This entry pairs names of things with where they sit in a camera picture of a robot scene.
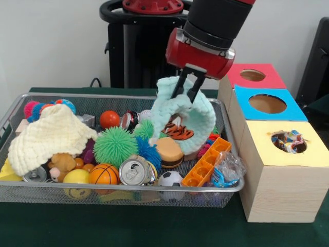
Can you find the white colourful spotted cloth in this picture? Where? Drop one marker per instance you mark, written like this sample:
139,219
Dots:
290,141

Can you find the yellow ball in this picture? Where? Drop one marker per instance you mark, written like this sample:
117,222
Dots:
77,177

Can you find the mint green waffle cloth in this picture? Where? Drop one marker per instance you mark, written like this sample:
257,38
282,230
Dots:
203,123

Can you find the small brown teddy bear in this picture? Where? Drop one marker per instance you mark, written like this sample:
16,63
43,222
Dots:
63,162

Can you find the clear plastic packet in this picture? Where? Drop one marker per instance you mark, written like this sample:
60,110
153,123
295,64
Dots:
229,170

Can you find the clear mesh bin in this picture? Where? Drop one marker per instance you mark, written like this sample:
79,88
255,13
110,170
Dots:
31,193

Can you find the small orange basketball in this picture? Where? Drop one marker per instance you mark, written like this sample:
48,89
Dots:
104,175

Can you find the green spiky ball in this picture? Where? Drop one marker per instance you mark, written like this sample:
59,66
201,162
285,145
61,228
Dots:
115,146

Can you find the black panel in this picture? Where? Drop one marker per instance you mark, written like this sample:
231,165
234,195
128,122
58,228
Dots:
316,67

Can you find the orange plastic gear toy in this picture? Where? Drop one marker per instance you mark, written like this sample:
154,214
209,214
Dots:
205,164

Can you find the cream waffle cloth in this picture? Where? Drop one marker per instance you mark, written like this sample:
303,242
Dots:
51,136

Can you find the round wooden disc toy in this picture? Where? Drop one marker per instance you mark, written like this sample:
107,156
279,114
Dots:
169,153

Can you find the red-orange ball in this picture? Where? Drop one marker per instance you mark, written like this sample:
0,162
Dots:
109,119

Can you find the small soccer ball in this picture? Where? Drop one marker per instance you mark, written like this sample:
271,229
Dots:
170,180

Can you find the wooden three-hole box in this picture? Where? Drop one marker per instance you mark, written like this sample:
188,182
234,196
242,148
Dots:
282,190

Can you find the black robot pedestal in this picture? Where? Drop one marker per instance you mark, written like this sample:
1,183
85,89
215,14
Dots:
139,56

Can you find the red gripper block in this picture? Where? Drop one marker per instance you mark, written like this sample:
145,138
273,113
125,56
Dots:
200,54

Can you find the yellow wedge block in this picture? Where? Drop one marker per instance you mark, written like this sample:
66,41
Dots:
9,172

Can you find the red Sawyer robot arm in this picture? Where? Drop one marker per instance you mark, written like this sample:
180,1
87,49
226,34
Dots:
216,20

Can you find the silver drink can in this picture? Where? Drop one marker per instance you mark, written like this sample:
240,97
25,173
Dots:
134,172

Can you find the orange tiger striped toy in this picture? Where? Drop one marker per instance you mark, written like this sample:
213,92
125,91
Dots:
179,131

